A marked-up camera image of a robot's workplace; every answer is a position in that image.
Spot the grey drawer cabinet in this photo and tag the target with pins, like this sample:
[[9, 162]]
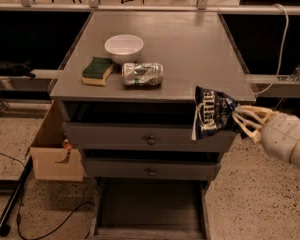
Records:
[[192, 47]]

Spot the grey middle drawer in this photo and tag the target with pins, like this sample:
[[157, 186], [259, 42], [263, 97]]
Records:
[[151, 164]]

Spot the black bar on floor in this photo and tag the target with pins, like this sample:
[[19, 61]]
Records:
[[15, 188]]

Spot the grey drawer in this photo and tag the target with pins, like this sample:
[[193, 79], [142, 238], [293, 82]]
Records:
[[141, 126], [144, 209], [151, 164]]

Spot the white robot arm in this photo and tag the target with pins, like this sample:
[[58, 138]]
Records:
[[277, 132]]

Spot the grey top drawer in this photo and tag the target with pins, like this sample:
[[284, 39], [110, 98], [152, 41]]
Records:
[[141, 126]]

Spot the crushed silver green can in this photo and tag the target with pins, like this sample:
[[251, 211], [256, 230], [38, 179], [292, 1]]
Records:
[[142, 74]]

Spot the green yellow sponge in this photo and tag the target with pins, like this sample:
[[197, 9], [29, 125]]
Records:
[[97, 72]]

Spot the cardboard box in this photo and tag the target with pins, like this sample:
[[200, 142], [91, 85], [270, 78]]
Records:
[[50, 160]]

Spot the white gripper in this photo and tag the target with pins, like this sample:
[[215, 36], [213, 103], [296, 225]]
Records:
[[279, 135]]

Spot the black bag on rail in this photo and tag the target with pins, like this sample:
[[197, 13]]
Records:
[[16, 69]]

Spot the white bowl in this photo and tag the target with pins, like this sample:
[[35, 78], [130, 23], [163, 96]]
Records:
[[124, 48]]

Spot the grey bottom drawer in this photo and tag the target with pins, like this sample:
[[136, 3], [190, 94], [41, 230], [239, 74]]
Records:
[[144, 209]]

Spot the orange object in box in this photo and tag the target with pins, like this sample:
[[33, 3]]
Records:
[[67, 145]]

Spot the blue chip bag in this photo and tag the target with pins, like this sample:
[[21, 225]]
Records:
[[213, 114]]

